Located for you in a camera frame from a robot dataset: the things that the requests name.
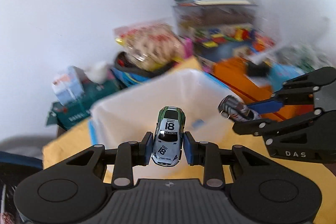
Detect yellow cloth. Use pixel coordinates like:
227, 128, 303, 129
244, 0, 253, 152
41, 56, 336, 224

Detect orange box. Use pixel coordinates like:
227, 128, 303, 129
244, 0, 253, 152
213, 57, 313, 121

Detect white green race car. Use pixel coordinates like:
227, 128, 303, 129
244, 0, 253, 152
151, 106, 186, 167

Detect blue card box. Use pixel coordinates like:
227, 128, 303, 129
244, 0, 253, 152
268, 63, 305, 92

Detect white bowl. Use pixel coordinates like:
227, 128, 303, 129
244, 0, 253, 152
85, 61, 109, 84

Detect clear toy box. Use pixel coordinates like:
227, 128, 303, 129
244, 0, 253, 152
174, 5, 276, 59

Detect snack bag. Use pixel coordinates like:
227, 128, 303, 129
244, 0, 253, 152
114, 22, 185, 72

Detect clear bag green pieces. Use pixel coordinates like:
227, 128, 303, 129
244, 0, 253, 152
276, 44, 333, 73

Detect navy yellow toy car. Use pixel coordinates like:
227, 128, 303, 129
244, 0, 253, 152
218, 96, 261, 122

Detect white plastic bin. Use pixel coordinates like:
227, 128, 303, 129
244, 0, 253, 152
89, 69, 238, 149

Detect tissue pack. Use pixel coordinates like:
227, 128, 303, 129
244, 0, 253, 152
51, 66, 85, 106

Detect dark green box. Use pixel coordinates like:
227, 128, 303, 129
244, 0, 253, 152
46, 79, 123, 130

